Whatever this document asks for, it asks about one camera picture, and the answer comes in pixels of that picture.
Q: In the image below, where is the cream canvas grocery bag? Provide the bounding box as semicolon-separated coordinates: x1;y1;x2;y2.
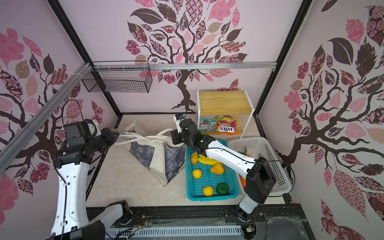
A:
113;121;187;187

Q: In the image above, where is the yellow pear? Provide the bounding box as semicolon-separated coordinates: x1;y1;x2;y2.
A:
210;162;225;175

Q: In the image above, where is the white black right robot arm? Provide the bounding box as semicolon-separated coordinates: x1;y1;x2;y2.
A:
171;114;277;222

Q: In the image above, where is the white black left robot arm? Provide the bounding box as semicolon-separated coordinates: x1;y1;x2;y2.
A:
50;119;132;240

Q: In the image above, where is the lower teal candy bag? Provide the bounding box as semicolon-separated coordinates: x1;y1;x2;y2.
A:
199;116;217;131

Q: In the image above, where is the orange Fox's candy bag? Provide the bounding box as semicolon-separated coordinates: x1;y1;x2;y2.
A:
216;116;238;136

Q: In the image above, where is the wrinkled yellow mango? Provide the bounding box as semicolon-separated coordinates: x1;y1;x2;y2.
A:
191;153;199;165

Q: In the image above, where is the yellow banana pair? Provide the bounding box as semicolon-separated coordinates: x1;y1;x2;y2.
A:
198;155;219;166

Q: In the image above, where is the small yellow lemon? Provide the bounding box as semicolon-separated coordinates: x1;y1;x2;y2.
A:
192;169;203;179

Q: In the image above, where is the white wood two-tier shelf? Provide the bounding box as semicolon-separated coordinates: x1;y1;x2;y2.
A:
197;88;255;138

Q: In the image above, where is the orange carrot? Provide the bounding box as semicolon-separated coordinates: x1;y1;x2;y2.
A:
238;147;252;158
240;176;246;188

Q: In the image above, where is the yellow lemon bottom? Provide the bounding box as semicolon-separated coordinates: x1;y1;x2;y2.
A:
203;186;214;197

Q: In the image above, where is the green avocado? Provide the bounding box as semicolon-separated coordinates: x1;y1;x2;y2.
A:
216;183;229;196

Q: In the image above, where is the white plastic basket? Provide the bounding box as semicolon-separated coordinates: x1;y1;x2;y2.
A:
228;137;292;197

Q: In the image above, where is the lower orange carrot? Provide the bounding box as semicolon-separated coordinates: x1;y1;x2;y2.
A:
240;176;246;188

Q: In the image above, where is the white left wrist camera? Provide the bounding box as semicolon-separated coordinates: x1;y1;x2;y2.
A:
85;119;101;138

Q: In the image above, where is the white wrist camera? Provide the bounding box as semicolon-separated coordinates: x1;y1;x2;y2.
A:
174;114;186;134
85;119;101;138

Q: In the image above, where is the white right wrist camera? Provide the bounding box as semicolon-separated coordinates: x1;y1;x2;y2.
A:
174;114;186;134

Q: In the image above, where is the silver aluminium rail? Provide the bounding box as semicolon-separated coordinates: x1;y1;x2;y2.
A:
1;62;277;173

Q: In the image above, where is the black wire wall basket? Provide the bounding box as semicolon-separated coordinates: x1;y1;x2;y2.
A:
82;60;153;94

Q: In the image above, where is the black front rail base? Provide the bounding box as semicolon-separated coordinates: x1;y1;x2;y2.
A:
55;203;316;240

